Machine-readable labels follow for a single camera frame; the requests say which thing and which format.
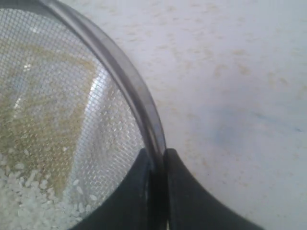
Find yellow and white grain mix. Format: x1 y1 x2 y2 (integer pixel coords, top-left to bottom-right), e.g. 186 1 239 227
0 41 96 230

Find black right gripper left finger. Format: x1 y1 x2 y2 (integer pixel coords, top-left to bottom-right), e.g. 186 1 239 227
72 149 167 230

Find round steel mesh sieve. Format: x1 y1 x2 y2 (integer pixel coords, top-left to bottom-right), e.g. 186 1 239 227
0 0 167 230

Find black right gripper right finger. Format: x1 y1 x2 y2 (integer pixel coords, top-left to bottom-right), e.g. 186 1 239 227
164 149 263 230

